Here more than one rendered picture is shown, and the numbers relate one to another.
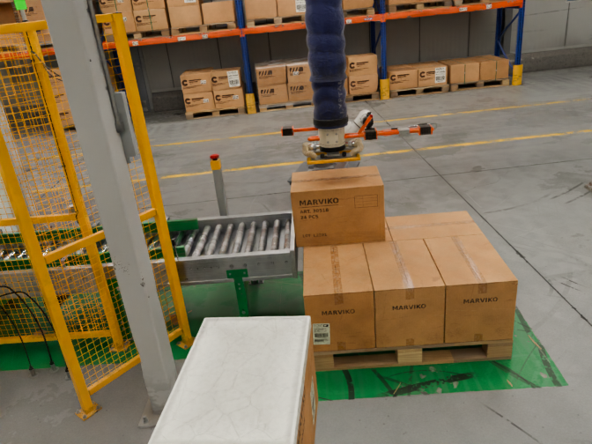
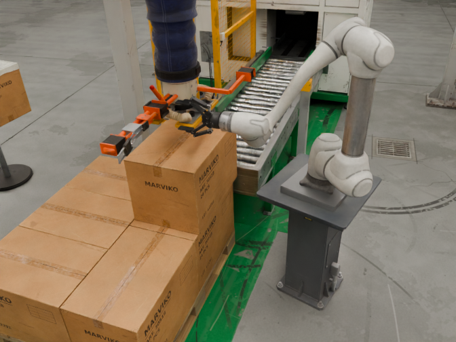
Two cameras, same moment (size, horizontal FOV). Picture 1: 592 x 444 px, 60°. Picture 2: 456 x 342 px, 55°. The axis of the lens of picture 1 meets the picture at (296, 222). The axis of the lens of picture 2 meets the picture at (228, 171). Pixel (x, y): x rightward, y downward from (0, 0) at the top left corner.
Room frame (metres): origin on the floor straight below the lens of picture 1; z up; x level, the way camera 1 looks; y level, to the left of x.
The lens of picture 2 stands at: (4.15, -2.23, 2.10)
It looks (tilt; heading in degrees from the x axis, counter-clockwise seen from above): 33 degrees down; 108
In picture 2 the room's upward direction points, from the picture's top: 2 degrees counter-clockwise
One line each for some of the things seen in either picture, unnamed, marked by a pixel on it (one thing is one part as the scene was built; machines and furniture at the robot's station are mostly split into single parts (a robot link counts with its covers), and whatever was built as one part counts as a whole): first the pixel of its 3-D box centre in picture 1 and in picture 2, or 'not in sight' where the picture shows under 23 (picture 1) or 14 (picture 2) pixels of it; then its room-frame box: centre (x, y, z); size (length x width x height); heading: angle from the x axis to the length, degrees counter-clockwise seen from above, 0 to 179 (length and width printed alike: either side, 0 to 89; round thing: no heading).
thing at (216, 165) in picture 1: (225, 218); (301, 144); (3.81, 0.57, 0.50); 0.07 x 0.07 x 1.00; 87
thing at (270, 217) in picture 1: (146, 234); (296, 108); (3.67, 1.17, 0.50); 2.31 x 0.05 x 0.19; 87
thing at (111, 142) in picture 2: (425, 129); (113, 144); (3.22, -0.89, 1.23); 0.08 x 0.07 x 0.05; 86
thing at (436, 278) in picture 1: (395, 274); (119, 248); (2.94, -0.62, 0.34); 1.20 x 1.00 x 0.40; 87
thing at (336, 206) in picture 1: (336, 205); (186, 168); (3.27, -0.30, 0.74); 0.60 x 0.40 x 0.40; 86
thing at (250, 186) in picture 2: (295, 244); (208, 178); (3.27, 0.02, 0.48); 0.70 x 0.03 x 0.15; 177
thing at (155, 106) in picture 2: (370, 134); (156, 109); (3.25, -0.54, 1.23); 0.10 x 0.08 x 0.06; 176
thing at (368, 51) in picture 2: not in sight; (359, 119); (4.17, -0.43, 1.23); 0.22 x 0.16 x 0.77; 130
